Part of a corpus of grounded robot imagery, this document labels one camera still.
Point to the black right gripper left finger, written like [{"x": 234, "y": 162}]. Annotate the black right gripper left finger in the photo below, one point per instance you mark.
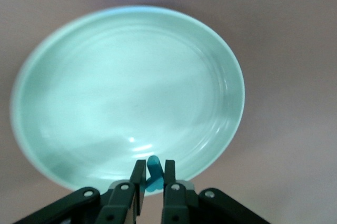
[{"x": 137, "y": 176}]

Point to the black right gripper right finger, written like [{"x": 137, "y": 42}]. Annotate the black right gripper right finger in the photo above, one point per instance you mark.
[{"x": 169, "y": 176}]

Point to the teal foam letter r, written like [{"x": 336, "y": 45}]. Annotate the teal foam letter r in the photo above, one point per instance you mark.
[{"x": 154, "y": 171}]

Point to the mint green round plate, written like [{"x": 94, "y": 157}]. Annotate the mint green round plate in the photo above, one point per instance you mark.
[{"x": 118, "y": 90}]

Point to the brown table cover sheet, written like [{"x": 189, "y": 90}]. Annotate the brown table cover sheet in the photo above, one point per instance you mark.
[{"x": 289, "y": 50}]

